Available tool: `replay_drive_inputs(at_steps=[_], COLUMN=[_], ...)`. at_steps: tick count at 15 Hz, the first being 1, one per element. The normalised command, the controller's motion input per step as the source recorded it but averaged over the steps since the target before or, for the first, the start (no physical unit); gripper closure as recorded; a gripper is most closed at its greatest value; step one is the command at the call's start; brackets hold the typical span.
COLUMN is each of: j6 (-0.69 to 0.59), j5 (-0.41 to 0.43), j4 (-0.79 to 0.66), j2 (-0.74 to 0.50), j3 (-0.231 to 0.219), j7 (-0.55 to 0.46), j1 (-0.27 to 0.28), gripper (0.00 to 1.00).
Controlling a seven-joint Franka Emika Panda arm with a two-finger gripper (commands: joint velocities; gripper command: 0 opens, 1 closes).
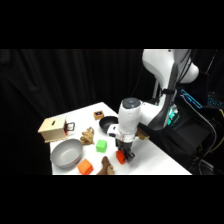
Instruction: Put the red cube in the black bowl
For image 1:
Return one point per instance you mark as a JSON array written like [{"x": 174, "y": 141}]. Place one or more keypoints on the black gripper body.
[{"x": 125, "y": 145}]

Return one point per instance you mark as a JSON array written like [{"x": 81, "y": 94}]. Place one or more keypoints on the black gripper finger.
[
  {"x": 130, "y": 157},
  {"x": 118, "y": 152}
]

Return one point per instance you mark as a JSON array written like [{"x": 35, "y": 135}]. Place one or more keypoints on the red cube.
[{"x": 120, "y": 157}]

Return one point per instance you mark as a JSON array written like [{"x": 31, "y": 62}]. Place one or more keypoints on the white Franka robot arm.
[{"x": 131, "y": 116}]

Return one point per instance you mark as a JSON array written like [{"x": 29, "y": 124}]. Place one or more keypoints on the green cube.
[{"x": 101, "y": 146}]

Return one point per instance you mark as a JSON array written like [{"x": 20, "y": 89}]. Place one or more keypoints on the black bowl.
[{"x": 105, "y": 124}]

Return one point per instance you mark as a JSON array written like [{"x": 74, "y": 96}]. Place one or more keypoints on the orange cube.
[{"x": 85, "y": 166}]

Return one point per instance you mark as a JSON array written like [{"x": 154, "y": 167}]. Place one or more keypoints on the grey bowl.
[{"x": 66, "y": 153}]

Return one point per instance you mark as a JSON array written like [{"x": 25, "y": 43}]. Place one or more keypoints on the brown plush toy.
[{"x": 106, "y": 165}]

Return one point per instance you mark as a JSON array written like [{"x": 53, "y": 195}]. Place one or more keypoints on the tan plush toy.
[{"x": 87, "y": 136}]

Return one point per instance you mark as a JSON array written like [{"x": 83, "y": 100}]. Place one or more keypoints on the small wooden block blue dot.
[{"x": 98, "y": 115}]

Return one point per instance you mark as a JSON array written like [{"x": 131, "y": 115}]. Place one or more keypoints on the small black red object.
[{"x": 70, "y": 126}]

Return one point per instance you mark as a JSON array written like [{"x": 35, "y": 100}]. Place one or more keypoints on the green base light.
[{"x": 172, "y": 115}]

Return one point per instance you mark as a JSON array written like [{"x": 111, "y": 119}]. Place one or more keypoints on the black robot stand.
[{"x": 186, "y": 140}]

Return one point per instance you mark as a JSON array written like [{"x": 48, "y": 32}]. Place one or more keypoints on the light wooden box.
[{"x": 51, "y": 130}]

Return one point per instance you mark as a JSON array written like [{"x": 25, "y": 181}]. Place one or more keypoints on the dark screen with blue lines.
[{"x": 191, "y": 98}]

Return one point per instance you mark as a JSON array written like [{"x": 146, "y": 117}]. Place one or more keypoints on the black curtain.
[{"x": 33, "y": 83}]

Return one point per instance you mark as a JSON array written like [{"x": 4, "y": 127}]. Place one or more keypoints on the tan wrist camera box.
[{"x": 143, "y": 134}]

